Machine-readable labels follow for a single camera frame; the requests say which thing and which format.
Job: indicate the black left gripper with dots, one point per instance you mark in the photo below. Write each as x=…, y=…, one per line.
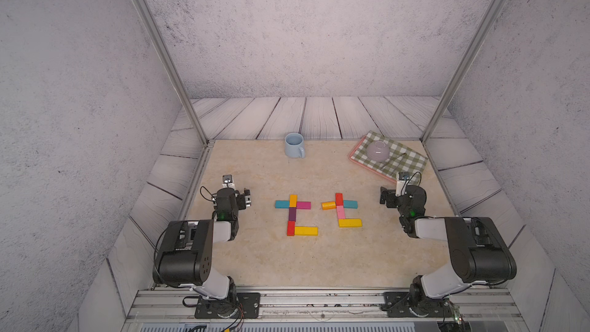
x=241, y=203

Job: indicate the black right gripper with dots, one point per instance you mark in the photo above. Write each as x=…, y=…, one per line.
x=392, y=197

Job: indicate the teal block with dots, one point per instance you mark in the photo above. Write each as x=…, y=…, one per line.
x=350, y=204
x=282, y=204

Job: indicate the purple block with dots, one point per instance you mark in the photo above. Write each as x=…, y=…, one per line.
x=292, y=214

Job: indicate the orange-yellow square block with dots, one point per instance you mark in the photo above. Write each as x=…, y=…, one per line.
x=293, y=201

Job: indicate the red block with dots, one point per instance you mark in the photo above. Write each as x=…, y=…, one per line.
x=291, y=228
x=339, y=200

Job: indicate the magenta block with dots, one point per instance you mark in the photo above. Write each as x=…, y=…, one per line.
x=304, y=205

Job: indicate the long yellow block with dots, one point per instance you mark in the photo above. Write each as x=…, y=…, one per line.
x=306, y=231
x=350, y=222

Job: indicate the orange cylinder block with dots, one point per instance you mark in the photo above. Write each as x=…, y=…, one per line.
x=328, y=205

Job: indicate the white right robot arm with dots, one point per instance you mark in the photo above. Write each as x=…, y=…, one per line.
x=478, y=254

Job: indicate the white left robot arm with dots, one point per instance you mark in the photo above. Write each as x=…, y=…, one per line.
x=184, y=254

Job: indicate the green white checkered cloth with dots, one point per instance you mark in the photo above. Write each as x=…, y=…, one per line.
x=416, y=162

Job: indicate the metal serving tongs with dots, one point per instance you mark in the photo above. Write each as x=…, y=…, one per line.
x=394, y=162

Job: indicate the pink upside-down bowl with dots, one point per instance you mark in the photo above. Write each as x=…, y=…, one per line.
x=378, y=151

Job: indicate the light pink block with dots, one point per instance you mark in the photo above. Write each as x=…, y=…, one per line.
x=341, y=214

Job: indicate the pink plastic tray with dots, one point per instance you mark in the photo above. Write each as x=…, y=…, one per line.
x=359, y=156

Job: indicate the light blue mug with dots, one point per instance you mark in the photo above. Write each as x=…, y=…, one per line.
x=294, y=145

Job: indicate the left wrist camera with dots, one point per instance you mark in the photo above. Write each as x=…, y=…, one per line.
x=228, y=181

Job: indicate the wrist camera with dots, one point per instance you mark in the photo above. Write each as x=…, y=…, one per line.
x=402, y=182
x=228, y=181

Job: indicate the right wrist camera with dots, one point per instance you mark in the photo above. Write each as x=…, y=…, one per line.
x=402, y=182

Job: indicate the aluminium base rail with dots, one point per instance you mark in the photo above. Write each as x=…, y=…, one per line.
x=356, y=304

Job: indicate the left aluminium frame post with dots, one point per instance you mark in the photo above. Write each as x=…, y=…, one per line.
x=164, y=55

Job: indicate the aluminium frame post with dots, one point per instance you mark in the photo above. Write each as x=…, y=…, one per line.
x=488, y=19
x=164, y=55

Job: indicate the right aluminium frame post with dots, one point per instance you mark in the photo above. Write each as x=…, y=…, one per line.
x=488, y=19

